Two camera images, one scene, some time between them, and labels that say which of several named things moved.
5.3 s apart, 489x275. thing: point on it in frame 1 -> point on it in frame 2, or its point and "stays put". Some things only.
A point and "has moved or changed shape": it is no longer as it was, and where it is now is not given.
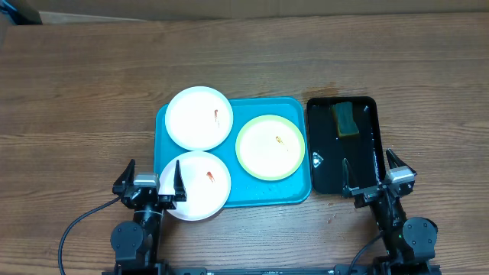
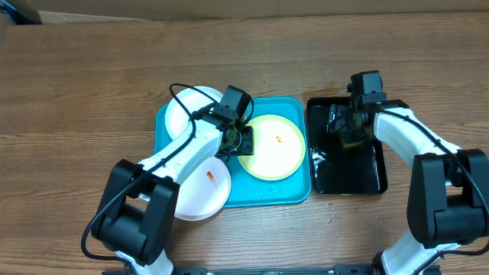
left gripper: x=180 y=195 -> x=247 y=148
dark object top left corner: x=21 y=12 stays put
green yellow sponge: x=343 y=115 has moved or changed shape
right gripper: x=366 y=194 -> x=344 y=123
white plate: x=206 y=182 stays put
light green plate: x=270 y=147 stays put
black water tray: x=364 y=151 stays put
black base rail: x=361 y=269 stays put
